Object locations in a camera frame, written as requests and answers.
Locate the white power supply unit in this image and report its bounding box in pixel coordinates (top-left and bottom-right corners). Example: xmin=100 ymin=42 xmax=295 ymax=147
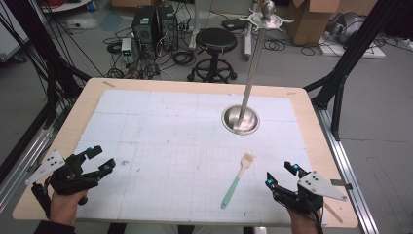
xmin=121 ymin=37 xmax=134 ymax=64

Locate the grey helmet-like device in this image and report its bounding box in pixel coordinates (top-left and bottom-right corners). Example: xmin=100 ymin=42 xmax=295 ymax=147
xmin=325 ymin=11 xmax=366 ymax=45

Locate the person's left hand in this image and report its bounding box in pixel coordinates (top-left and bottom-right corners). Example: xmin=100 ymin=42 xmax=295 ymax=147
xmin=49 ymin=189 xmax=89 ymax=227

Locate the cardboard box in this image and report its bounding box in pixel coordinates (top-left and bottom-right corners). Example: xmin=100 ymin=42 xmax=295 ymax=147
xmin=282 ymin=0 xmax=342 ymax=47

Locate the steel utensil stand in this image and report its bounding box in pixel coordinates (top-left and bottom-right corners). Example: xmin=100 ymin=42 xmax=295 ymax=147
xmin=221 ymin=0 xmax=295 ymax=137

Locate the coiled black cable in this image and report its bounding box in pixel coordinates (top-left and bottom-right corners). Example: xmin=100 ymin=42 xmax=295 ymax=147
xmin=171 ymin=50 xmax=197 ymax=67

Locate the black aluminium frame stand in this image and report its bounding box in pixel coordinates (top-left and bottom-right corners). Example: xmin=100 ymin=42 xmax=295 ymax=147
xmin=303 ymin=0 xmax=405 ymax=142
xmin=0 ymin=0 xmax=93 ymax=130

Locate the wooden spatula with green handle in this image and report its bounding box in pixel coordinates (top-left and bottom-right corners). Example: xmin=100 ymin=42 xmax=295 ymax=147
xmin=220 ymin=152 xmax=256 ymax=210

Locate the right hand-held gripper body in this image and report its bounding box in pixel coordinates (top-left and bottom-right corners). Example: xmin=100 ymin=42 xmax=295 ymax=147
xmin=273 ymin=171 xmax=349 ymax=215

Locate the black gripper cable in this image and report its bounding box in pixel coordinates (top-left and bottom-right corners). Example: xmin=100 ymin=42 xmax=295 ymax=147
xmin=305 ymin=194 xmax=324 ymax=234

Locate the black computer tower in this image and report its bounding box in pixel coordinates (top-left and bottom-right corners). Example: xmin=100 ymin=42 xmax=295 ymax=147
xmin=131 ymin=5 xmax=161 ymax=50
xmin=157 ymin=4 xmax=179 ymax=52

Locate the white grid paper mat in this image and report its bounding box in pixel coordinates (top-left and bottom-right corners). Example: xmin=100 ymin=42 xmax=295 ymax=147
xmin=75 ymin=89 xmax=329 ymax=226

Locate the person's right hand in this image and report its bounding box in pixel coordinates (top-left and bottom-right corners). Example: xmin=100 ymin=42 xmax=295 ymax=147
xmin=287 ymin=208 xmax=323 ymax=234

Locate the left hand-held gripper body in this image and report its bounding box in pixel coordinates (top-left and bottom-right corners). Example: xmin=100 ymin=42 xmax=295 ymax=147
xmin=24 ymin=148 xmax=99 ymax=206

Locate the silver aluminium rail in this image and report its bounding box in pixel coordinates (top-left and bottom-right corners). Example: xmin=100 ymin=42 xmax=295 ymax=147
xmin=0 ymin=125 xmax=55 ymax=213
xmin=314 ymin=105 xmax=380 ymax=234

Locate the white floor board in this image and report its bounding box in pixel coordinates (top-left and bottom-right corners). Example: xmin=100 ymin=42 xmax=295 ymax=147
xmin=317 ymin=31 xmax=388 ymax=60

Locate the wooden table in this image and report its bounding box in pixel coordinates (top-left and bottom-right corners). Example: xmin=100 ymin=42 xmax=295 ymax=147
xmin=12 ymin=77 xmax=359 ymax=229

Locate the black round stool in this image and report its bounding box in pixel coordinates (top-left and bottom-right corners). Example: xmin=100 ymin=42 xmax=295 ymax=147
xmin=187 ymin=27 xmax=239 ymax=84

